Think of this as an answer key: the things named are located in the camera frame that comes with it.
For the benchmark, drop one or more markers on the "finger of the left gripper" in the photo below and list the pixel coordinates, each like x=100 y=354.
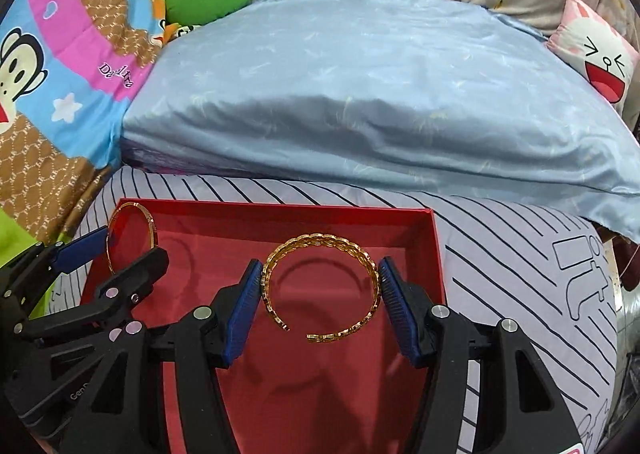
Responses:
x=26 y=278
x=113 y=300

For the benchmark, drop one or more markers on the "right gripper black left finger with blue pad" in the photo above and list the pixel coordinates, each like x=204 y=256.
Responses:
x=206 y=340

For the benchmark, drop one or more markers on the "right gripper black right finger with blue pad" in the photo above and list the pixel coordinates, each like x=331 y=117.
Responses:
x=435 y=339

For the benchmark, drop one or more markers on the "thin gold bangle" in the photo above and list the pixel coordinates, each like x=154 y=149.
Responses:
x=131 y=233

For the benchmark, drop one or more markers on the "wide gold chain bangle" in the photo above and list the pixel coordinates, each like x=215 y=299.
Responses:
x=321 y=279

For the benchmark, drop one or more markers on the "red jewelry box tray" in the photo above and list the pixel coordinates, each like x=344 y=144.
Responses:
x=284 y=394

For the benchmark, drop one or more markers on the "light blue satin pillow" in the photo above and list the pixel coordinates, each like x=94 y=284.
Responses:
x=428 y=96

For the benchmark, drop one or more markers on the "colourful monkey cartoon blanket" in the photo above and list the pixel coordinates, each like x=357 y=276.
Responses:
x=69 y=71

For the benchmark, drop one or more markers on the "pink white cat cushion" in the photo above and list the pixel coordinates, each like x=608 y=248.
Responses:
x=592 y=47

